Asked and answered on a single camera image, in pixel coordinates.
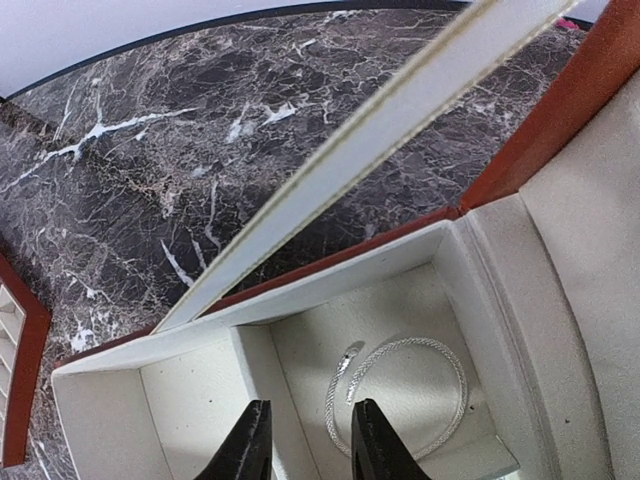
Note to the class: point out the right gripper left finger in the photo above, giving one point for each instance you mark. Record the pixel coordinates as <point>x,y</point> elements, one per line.
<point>246,452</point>

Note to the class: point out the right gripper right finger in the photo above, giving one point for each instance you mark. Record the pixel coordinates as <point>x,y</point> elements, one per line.
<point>377,451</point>

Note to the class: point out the red wooden jewelry box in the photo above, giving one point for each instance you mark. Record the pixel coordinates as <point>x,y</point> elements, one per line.
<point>498,337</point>

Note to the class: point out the red jewelry tray insert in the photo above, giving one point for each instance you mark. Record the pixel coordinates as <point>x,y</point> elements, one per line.
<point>25,324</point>

